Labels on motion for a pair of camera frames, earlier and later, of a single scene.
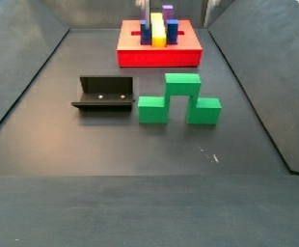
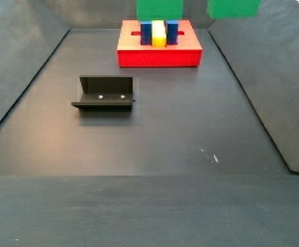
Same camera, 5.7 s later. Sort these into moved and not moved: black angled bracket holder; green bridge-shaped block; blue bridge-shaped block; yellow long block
Moved: green bridge-shaped block
Not moved: yellow long block; blue bridge-shaped block; black angled bracket holder
